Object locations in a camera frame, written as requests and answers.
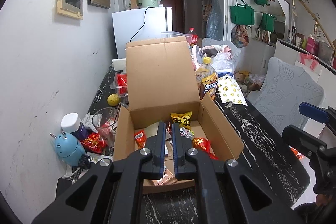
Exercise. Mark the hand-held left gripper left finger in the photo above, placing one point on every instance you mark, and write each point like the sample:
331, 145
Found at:
161, 145

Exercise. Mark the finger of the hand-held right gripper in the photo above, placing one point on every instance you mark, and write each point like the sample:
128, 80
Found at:
302, 138
312, 111

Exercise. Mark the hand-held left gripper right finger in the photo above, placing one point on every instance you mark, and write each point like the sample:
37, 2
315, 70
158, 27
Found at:
178, 145

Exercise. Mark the white black snack packet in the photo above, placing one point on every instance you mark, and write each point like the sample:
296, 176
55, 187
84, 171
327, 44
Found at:
185, 132

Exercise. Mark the orange brown snack packet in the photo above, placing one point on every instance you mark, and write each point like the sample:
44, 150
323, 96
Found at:
140, 137

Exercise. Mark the yellow black snack packet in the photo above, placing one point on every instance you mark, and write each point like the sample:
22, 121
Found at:
181, 119

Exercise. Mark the maroon snack packet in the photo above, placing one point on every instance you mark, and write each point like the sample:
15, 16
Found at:
162, 181

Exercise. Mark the brown cardboard box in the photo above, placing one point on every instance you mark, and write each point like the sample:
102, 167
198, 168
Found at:
157, 77

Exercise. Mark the person's right forearm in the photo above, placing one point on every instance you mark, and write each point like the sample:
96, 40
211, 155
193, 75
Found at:
309, 214

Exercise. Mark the person's right hand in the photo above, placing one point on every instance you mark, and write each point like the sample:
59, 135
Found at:
322, 199

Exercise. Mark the grey covered chair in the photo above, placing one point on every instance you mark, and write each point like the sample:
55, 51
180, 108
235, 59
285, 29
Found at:
283, 87

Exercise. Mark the pink ribbon bow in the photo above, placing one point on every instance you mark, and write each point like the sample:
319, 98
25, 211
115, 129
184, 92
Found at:
308, 59

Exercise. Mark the clear glass cup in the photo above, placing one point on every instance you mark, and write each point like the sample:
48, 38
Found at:
105, 119

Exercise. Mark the pink gift box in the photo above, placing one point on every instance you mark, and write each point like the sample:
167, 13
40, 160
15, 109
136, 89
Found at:
312, 45

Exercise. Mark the yellow citrus fruit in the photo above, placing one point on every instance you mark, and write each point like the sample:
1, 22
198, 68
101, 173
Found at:
113, 100

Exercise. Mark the red gold snack packet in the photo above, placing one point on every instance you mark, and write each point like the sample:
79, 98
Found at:
93, 144

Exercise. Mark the yellow iced tea bottle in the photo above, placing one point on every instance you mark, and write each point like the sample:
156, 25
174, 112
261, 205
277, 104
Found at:
207, 82

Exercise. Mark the white mug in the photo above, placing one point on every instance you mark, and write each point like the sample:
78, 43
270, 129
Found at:
299, 41

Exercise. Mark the clear clamshell food container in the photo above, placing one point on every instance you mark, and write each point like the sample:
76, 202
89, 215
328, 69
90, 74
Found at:
120, 82

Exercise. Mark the smiley print paper bag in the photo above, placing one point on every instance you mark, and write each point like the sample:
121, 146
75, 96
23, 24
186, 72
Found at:
231, 90

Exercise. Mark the black claw clip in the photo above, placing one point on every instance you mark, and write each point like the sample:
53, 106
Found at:
84, 161

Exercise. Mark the white box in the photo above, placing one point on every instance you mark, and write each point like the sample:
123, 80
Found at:
118, 64

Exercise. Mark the white plastic bag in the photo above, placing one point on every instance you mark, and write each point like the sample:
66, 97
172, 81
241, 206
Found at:
221, 62

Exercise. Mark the blue round gadget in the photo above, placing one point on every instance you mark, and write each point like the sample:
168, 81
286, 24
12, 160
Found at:
67, 146

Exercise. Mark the white lidded jar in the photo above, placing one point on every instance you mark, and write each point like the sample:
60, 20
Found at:
69, 121

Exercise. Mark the patterned fabric bag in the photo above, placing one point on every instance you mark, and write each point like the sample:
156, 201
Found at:
240, 36

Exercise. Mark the pink white plush toy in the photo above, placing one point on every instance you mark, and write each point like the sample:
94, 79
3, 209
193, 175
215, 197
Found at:
223, 49

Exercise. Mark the red soda bottle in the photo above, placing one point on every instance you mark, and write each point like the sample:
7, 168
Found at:
193, 37

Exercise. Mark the clear plastic container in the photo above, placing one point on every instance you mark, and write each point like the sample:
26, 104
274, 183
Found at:
170, 34

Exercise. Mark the white fridge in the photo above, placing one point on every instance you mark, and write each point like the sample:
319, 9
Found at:
136, 29

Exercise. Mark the large green tote bag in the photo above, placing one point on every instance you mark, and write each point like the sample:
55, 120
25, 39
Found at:
242, 14

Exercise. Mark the hanging clear plastic bag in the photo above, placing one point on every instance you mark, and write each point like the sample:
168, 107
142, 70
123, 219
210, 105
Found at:
215, 22

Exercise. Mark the brown door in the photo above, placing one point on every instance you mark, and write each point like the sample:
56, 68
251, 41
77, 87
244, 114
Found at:
176, 11

